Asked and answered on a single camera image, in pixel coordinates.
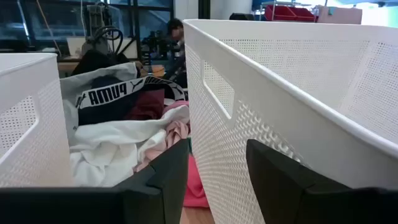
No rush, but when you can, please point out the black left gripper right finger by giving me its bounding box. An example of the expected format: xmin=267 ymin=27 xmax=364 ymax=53
xmin=246 ymin=138 xmax=398 ymax=224

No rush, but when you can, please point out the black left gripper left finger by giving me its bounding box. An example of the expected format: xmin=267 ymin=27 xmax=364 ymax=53
xmin=0 ymin=138 xmax=191 ymax=224

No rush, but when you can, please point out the navy Puma underwear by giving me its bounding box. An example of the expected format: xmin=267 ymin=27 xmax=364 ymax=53
xmin=75 ymin=75 xmax=187 ymax=126

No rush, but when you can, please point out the pale pink garment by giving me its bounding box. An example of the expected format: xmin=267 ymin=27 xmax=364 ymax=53
xmin=133 ymin=100 xmax=191 ymax=172

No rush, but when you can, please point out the maroon garment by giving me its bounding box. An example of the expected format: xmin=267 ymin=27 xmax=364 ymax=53
xmin=124 ymin=89 xmax=166 ymax=121

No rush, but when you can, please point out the light grey garment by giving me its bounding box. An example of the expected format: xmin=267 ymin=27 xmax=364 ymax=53
xmin=60 ymin=62 xmax=138 ymax=103

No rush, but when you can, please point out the white perforated plastic bin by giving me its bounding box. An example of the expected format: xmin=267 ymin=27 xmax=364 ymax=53
xmin=0 ymin=52 xmax=75 ymax=188
xmin=182 ymin=19 xmax=398 ymax=224

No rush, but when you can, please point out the coral red garment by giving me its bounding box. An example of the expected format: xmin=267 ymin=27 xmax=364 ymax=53
xmin=182 ymin=153 xmax=210 ymax=208

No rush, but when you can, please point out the wooden desk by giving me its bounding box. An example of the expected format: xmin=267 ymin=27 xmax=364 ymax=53
xmin=57 ymin=60 xmax=80 ymax=75

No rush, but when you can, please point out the red storage bin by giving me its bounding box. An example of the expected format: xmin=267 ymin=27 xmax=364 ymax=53
xmin=264 ymin=4 xmax=296 ymax=22
xmin=290 ymin=6 xmax=317 ymax=22

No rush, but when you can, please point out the person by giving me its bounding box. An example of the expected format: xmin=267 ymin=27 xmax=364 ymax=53
xmin=164 ymin=17 xmax=189 ymax=88

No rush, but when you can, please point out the pink box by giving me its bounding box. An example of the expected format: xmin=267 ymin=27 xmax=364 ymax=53
xmin=316 ymin=5 xmax=363 ymax=25

